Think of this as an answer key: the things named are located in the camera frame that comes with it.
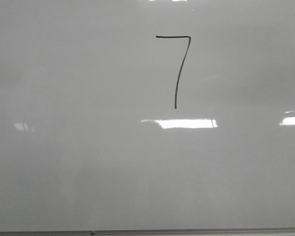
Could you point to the white whiteboard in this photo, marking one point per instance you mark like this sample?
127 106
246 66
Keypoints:
147 114

